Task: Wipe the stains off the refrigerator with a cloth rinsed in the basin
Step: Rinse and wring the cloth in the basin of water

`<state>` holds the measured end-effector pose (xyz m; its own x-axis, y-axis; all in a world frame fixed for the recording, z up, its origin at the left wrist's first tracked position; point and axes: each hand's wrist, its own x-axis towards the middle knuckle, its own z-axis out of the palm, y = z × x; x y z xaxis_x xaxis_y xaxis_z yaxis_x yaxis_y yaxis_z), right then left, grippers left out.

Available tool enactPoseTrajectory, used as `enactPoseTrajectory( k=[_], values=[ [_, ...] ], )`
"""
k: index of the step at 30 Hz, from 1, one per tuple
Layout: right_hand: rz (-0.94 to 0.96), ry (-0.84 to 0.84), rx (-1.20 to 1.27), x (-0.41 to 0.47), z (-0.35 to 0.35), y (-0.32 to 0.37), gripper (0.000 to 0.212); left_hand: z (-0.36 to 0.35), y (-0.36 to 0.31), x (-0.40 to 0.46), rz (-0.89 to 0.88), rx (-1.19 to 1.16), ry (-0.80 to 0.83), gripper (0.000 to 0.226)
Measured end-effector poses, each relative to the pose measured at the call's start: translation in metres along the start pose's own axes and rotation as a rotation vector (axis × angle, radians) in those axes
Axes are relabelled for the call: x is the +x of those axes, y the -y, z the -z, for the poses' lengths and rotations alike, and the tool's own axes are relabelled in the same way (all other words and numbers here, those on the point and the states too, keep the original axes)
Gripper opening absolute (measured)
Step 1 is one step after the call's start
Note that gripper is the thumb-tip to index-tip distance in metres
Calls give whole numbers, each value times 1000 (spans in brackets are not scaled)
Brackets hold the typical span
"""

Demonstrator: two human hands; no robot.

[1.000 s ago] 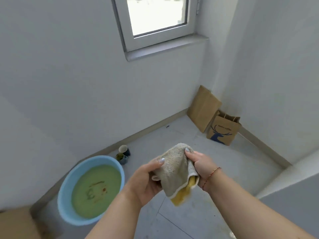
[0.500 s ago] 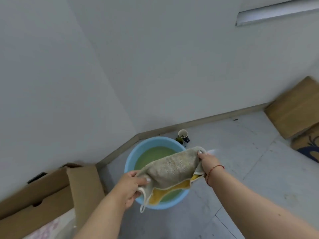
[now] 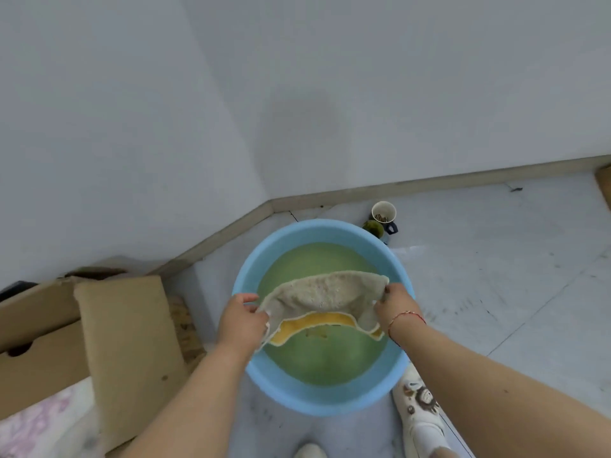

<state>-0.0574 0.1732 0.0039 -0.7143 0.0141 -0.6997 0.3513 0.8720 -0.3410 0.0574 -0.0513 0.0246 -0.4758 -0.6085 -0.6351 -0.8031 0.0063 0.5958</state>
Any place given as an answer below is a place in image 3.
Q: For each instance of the person's right hand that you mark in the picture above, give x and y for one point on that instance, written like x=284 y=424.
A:
x=397 y=305

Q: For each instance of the white paper cup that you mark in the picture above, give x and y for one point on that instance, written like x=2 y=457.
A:
x=384 y=212

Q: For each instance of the person's left thumb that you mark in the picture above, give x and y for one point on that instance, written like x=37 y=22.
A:
x=248 y=299

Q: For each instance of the dark mug with green sponge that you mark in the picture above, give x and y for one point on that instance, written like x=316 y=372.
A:
x=379 y=228

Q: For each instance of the pink patterned fabric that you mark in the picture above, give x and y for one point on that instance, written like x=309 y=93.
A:
x=38 y=424

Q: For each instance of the brown cardboard box corner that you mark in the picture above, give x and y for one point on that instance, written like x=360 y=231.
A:
x=604 y=185

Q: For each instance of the light blue plastic basin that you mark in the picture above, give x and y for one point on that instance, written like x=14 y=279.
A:
x=324 y=319

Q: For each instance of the person's left forearm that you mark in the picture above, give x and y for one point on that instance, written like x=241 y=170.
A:
x=191 y=405

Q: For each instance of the person's left hand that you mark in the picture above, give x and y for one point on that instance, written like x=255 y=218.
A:
x=239 y=324

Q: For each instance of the white sock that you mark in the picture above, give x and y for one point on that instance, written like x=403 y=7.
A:
x=432 y=441

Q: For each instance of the person's right fingers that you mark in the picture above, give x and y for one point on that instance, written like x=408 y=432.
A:
x=382 y=302

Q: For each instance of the white clog shoe with charms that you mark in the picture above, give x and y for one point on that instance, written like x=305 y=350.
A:
x=420 y=405

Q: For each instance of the white shoe tip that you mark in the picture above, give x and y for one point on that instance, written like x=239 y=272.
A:
x=310 y=451

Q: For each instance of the person's right forearm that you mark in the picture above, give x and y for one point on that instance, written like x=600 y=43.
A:
x=501 y=391

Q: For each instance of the brown cardboard box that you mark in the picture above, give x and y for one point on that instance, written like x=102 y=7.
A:
x=90 y=348

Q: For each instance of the black object behind box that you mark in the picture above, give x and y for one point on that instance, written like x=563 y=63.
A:
x=16 y=288

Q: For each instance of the beige and yellow cloth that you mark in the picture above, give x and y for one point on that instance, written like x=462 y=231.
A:
x=324 y=298

